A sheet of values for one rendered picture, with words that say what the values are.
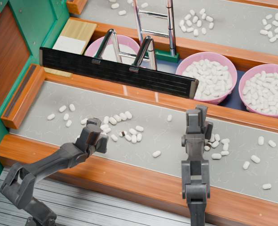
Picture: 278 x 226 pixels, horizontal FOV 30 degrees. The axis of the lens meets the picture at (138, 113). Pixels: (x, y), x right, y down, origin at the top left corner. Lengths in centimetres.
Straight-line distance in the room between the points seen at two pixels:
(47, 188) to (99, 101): 44
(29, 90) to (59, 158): 52
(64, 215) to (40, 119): 44
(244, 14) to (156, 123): 73
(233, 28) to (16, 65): 101
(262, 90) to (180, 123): 38
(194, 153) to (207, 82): 60
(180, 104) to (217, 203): 47
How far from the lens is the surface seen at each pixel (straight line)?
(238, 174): 206
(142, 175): 203
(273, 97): 226
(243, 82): 228
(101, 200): 212
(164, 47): 243
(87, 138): 186
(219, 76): 230
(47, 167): 177
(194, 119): 192
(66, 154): 183
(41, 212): 193
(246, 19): 253
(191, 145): 182
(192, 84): 183
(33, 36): 231
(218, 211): 196
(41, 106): 233
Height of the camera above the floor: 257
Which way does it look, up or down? 56 degrees down
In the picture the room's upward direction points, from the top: 11 degrees counter-clockwise
